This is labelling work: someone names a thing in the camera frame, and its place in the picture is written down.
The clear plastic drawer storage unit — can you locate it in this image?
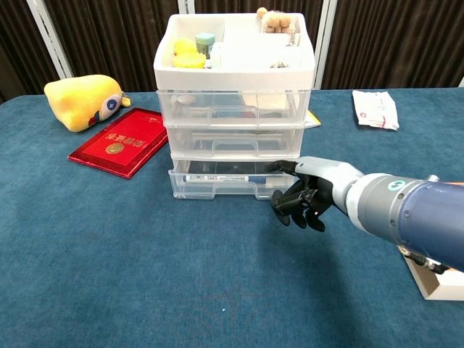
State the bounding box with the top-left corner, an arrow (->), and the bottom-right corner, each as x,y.
153,12 -> 317,202

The white tissue packet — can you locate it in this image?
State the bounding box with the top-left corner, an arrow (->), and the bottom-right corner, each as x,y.
352,89 -> 401,131

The dark brown pleated curtain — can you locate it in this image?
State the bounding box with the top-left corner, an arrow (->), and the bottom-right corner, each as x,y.
0,0 -> 464,104

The blue table cloth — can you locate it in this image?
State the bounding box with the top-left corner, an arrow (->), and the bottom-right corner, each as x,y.
0,86 -> 464,348

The white printed product box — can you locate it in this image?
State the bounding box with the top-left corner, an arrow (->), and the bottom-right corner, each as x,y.
396,245 -> 464,302

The clear drawer with dark contents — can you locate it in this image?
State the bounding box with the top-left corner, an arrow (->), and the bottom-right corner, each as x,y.
165,125 -> 306,159

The clear drawer with marker pen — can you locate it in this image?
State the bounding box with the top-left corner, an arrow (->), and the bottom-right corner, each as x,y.
167,157 -> 302,202

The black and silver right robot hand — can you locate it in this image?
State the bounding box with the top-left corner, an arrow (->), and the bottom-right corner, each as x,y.
264,156 -> 365,233

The white booklet with yellow edge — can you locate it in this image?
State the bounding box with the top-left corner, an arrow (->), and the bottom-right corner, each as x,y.
305,109 -> 323,129

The yellow plush toy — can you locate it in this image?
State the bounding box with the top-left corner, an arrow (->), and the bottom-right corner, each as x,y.
43,74 -> 133,133

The clear drawer with white contents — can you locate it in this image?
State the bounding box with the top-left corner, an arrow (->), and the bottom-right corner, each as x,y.
156,88 -> 312,129

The brown plush keychain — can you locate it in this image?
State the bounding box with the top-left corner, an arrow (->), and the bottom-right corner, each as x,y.
256,7 -> 297,35

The yellow rubber duck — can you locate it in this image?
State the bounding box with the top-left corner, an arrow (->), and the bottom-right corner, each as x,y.
172,37 -> 207,70

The green block toy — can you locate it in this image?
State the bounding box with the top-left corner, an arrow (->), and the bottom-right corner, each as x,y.
195,32 -> 217,59

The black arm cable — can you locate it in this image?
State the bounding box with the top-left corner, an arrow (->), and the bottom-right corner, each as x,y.
405,251 -> 451,276

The red certificate book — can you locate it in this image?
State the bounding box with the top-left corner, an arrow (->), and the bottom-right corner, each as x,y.
67,107 -> 169,181

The white marker pen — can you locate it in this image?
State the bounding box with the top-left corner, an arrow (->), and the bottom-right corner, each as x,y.
182,174 -> 271,184

